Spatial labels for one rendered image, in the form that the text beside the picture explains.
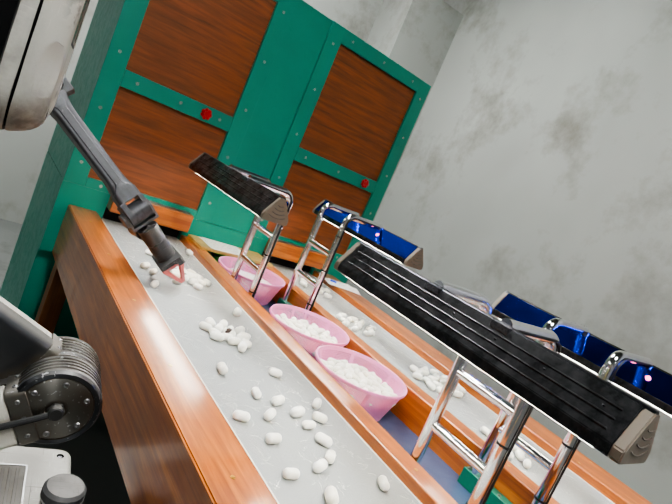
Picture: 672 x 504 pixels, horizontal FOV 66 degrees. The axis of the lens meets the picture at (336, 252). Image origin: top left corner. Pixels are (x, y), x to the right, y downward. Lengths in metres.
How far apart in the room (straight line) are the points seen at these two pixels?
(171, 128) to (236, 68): 0.34
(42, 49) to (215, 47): 1.46
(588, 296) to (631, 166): 0.70
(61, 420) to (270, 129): 1.55
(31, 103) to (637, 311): 2.57
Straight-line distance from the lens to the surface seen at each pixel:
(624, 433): 0.72
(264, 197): 1.42
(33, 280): 2.16
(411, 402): 1.48
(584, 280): 2.97
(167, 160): 2.08
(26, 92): 0.67
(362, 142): 2.46
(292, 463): 0.96
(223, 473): 0.82
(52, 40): 0.67
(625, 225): 2.95
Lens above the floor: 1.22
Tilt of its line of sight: 8 degrees down
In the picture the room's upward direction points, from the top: 23 degrees clockwise
